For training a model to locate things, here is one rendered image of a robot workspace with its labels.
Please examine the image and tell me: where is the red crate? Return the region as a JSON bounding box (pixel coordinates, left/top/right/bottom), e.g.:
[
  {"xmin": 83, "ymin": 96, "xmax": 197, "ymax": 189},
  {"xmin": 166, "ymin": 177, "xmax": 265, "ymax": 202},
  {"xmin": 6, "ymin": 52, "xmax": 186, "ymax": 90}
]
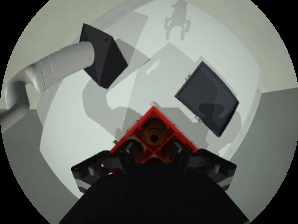
[{"xmin": 110, "ymin": 106, "xmax": 198, "ymax": 163}]

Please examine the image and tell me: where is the brown glass bottle with cream label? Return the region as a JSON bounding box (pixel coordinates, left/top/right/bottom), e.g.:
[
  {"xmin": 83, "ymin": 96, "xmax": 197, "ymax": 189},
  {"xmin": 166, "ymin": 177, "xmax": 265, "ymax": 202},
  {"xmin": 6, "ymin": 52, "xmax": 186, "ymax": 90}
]
[{"xmin": 119, "ymin": 135, "xmax": 145, "ymax": 163}]

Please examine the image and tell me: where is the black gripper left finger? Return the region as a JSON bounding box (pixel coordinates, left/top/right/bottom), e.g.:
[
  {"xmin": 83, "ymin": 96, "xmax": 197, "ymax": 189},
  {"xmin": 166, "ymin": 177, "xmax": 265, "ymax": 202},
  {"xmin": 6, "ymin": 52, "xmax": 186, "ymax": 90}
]
[{"xmin": 71, "ymin": 143, "xmax": 143, "ymax": 193}]

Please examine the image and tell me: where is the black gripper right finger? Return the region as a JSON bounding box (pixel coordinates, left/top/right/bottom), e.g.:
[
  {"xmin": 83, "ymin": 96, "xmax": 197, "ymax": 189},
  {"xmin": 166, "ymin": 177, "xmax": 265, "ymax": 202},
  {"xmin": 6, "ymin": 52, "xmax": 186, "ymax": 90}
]
[{"xmin": 166, "ymin": 142, "xmax": 237, "ymax": 191}]

